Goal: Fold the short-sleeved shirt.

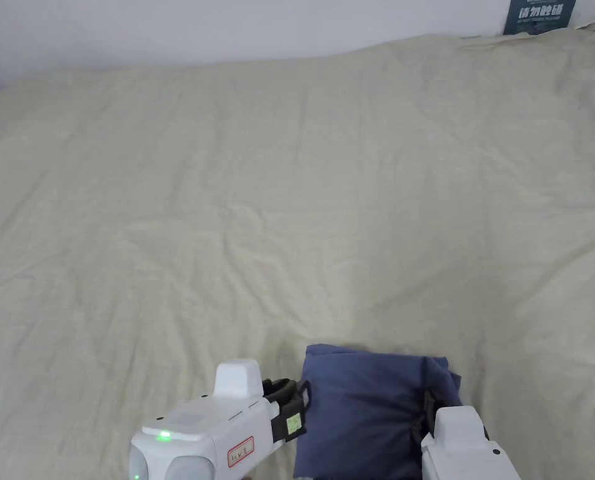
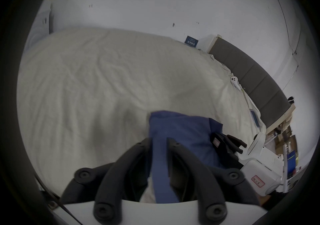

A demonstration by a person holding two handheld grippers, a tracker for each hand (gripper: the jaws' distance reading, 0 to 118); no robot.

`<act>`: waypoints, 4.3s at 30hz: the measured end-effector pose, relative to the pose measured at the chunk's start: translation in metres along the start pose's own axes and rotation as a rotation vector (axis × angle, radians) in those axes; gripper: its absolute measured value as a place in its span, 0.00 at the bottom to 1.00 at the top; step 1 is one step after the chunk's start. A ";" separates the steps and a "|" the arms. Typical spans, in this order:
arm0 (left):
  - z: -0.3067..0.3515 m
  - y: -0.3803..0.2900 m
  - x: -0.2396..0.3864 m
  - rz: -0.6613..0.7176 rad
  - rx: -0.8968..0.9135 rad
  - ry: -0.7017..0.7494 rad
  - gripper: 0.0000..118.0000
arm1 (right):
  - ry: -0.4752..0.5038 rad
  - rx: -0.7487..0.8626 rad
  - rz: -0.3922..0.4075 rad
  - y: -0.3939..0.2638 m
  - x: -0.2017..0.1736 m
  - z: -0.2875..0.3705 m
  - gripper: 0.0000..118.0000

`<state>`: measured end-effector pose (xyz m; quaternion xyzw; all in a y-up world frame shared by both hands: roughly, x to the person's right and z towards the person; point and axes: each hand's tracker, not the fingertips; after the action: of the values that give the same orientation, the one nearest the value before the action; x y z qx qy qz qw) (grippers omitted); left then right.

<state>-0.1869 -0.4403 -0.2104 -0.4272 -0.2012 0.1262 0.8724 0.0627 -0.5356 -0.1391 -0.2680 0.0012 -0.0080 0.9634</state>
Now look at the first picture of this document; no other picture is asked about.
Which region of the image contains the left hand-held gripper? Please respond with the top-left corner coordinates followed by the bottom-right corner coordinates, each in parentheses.
top-left (129, 358), bottom-right (312, 480)

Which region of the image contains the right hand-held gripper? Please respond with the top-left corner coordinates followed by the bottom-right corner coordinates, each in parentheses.
top-left (410, 389), bottom-right (522, 480)

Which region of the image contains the dark blue shirt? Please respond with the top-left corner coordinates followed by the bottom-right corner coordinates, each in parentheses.
top-left (292, 343), bottom-right (464, 480)

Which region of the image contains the bed with beige sheet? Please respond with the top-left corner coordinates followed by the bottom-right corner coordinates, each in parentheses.
top-left (0, 21), bottom-right (595, 480)

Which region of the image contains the dark blue wall sign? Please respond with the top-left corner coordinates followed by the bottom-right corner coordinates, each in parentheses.
top-left (502, 0), bottom-right (578, 36)

